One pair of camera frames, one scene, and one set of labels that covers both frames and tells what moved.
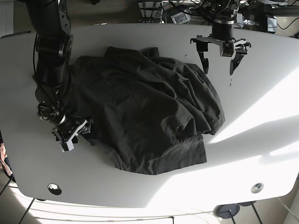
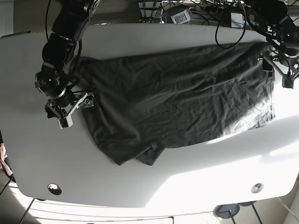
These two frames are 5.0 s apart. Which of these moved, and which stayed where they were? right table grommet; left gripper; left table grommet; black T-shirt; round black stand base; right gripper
Moved: right gripper; left gripper; black T-shirt
Stayed: round black stand base; right table grommet; left table grommet
